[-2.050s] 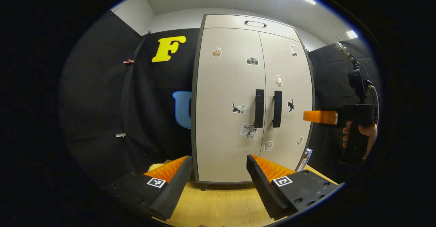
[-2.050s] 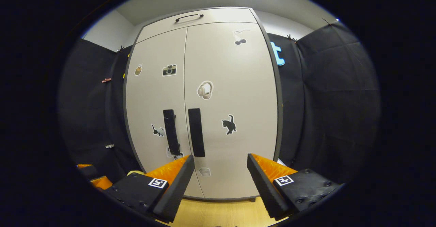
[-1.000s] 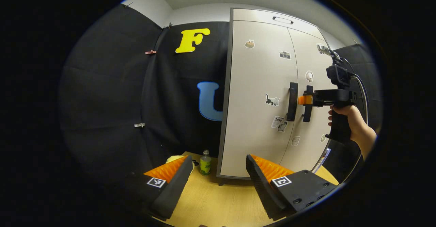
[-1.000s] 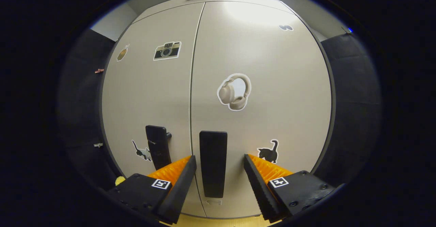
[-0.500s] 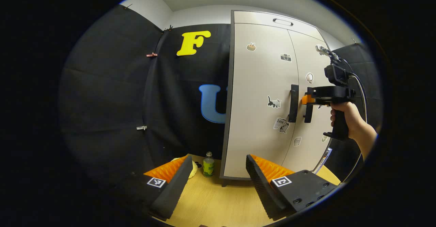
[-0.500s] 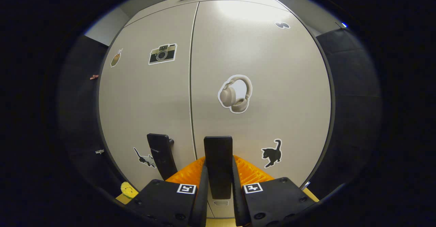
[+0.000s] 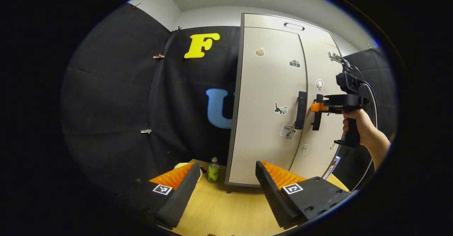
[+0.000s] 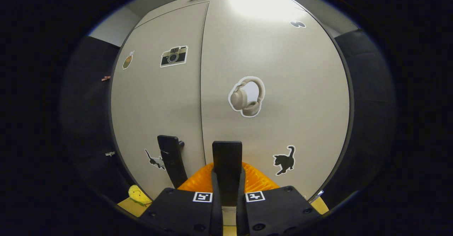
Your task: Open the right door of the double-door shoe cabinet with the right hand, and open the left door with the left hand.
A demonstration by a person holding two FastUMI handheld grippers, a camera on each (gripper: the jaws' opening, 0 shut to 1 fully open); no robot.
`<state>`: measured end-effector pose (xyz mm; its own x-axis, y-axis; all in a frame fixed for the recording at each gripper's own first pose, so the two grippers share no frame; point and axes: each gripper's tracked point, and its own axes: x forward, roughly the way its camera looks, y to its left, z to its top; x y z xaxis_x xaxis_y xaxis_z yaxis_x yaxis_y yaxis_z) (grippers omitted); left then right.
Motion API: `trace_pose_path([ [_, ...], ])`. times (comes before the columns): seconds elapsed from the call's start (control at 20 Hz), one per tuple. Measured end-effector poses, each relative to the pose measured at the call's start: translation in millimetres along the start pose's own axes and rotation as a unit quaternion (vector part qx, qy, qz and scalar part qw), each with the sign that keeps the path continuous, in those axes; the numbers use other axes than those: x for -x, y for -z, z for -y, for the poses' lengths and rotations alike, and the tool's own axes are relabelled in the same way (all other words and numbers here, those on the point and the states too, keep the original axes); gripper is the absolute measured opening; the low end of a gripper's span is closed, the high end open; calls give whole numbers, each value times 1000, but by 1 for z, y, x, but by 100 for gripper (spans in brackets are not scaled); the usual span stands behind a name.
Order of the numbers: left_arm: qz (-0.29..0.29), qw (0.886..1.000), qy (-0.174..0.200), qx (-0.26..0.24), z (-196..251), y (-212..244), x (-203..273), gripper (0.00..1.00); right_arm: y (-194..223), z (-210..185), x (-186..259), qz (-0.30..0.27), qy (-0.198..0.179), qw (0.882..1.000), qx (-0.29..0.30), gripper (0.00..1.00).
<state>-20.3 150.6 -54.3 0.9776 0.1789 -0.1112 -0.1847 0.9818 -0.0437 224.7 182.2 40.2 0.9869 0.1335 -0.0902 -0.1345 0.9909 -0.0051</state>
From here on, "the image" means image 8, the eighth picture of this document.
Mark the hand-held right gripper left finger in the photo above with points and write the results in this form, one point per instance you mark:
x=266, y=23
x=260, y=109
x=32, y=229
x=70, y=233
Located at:
x=184, y=211

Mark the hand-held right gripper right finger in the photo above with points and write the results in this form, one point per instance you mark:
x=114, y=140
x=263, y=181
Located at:
x=276, y=211

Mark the beige shoe cabinet door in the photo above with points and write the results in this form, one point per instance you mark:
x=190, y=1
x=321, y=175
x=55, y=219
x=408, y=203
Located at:
x=159, y=105
x=300, y=87

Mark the beige double-door shoe cabinet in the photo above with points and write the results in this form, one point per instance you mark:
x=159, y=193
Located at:
x=351, y=101

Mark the beige cabinet drawer front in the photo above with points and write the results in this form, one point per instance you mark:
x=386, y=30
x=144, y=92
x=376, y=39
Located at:
x=177, y=5

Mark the yellow plush toy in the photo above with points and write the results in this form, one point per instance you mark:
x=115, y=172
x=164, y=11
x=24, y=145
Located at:
x=138, y=194

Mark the silver cloth clip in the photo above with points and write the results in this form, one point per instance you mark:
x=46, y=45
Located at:
x=110, y=154

